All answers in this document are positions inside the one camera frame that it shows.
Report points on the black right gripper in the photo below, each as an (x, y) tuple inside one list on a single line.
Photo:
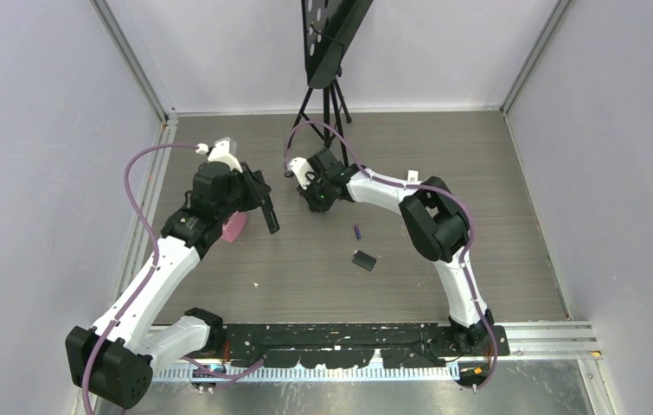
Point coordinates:
[(316, 207)]

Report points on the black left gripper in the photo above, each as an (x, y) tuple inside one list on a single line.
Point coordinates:
[(256, 190)]

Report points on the black remote battery cover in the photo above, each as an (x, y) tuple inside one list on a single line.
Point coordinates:
[(364, 260)]

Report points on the white remote control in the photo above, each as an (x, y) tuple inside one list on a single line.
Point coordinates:
[(413, 176)]

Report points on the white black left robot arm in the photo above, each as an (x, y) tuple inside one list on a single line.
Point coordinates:
[(117, 357)]

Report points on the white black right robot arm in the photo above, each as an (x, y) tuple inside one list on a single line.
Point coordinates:
[(438, 225)]

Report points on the pink metronome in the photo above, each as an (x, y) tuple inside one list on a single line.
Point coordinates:
[(233, 227)]

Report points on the black music stand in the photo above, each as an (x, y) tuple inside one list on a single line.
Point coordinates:
[(329, 27)]

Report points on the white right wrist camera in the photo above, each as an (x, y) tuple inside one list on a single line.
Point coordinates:
[(301, 169)]

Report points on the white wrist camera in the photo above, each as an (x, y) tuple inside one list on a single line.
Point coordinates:
[(301, 169), (221, 151)]

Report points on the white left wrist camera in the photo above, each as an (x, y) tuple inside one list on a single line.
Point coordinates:
[(221, 151)]

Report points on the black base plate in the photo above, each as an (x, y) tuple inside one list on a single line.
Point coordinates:
[(349, 345)]

